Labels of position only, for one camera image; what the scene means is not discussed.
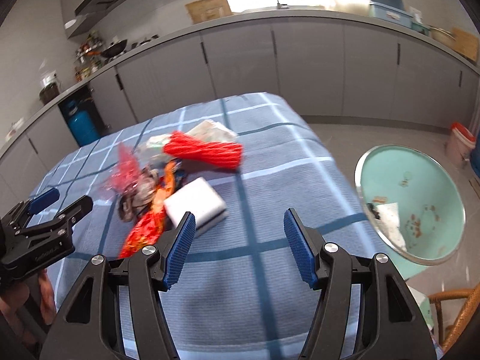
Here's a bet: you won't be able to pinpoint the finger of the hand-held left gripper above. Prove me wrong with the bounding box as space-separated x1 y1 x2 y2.
15 194 94 241
2 188 61 230

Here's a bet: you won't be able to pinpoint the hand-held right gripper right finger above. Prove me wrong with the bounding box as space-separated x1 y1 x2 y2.
283 207 437 360

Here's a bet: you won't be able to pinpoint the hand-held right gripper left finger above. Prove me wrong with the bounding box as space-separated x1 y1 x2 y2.
39 211 197 360

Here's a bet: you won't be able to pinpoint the red orange plastic wrapper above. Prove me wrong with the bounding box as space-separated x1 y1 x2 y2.
119 159 179 260

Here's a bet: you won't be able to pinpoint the white sponge block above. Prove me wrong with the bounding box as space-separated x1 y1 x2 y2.
164 177 227 237

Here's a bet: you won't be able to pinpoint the translucent red plastic bag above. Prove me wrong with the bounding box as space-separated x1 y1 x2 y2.
100 144 145 197

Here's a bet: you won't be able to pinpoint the grey plastic bag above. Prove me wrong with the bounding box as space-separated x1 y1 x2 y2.
118 169 160 222

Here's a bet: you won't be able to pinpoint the white paper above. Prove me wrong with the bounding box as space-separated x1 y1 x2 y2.
375 202 409 250

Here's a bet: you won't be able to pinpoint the red foam net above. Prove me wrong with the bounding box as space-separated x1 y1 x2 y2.
164 130 243 169

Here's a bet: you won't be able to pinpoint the white printed plastic bag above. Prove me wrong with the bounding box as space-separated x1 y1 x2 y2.
146 119 239 151

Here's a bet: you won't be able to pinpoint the green bin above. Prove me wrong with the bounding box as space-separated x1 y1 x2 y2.
354 144 466 282

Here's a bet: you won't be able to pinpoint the person's left hand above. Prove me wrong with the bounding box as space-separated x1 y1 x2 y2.
0 270 58 346

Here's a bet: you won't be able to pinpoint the blue checked tablecloth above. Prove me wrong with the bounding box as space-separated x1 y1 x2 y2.
28 92 379 360

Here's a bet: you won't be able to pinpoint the blue gas cylinder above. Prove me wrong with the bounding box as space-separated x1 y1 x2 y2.
65 99 101 147

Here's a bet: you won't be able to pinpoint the dark rice cooker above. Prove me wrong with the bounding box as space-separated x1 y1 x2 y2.
38 80 61 105

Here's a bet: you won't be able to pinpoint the spice rack with bottles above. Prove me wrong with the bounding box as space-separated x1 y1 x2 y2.
73 32 104 81

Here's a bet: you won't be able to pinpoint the black wok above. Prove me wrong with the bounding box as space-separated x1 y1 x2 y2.
99 39 128 59

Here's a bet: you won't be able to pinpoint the wicker chair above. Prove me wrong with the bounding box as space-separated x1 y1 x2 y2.
427 281 480 353

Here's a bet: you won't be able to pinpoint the gas stove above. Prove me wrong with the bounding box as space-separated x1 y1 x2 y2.
129 34 160 47

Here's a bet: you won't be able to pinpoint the grey kitchen counter cabinets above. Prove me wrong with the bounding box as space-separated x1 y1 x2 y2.
0 5 480 181

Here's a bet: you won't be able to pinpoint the pink bucket with red liner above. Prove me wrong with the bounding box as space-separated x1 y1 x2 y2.
445 122 477 166

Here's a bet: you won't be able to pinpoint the white plastic tub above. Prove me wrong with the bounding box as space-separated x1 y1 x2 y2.
324 0 372 13

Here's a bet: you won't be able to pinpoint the blue dish rack box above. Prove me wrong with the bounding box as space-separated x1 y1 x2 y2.
360 0 415 27

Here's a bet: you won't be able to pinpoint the metal bowl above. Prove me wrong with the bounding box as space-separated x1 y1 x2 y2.
429 25 458 44

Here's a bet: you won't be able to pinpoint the light wooden board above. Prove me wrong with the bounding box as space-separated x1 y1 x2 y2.
452 27 479 62

